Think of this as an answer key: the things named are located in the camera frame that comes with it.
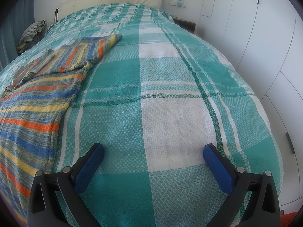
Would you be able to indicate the striped knit sweater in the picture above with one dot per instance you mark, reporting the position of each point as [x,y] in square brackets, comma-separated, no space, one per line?
[32,107]

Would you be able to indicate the white wardrobe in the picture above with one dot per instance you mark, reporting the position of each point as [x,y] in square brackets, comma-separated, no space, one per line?
[262,39]

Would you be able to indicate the dark nightstand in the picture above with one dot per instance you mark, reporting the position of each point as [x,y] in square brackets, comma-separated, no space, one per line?
[187,25]

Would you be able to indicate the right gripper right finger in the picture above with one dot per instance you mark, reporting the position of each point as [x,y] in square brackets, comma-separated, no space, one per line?
[263,206]

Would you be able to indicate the pile of folded clothes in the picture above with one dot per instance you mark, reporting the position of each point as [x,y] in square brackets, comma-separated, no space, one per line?
[31,36]

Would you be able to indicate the wall outlet plate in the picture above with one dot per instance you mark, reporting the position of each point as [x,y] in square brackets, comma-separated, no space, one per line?
[178,3]

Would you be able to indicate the teal plaid bedspread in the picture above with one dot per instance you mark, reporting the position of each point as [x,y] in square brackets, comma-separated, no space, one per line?
[154,100]

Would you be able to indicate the blue curtain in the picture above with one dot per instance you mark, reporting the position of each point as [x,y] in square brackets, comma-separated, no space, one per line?
[20,17]

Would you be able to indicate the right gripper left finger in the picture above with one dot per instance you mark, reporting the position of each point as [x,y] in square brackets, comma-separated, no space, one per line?
[44,208]

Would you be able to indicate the orange fleece garment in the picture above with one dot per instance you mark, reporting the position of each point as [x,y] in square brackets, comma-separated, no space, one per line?
[286,219]

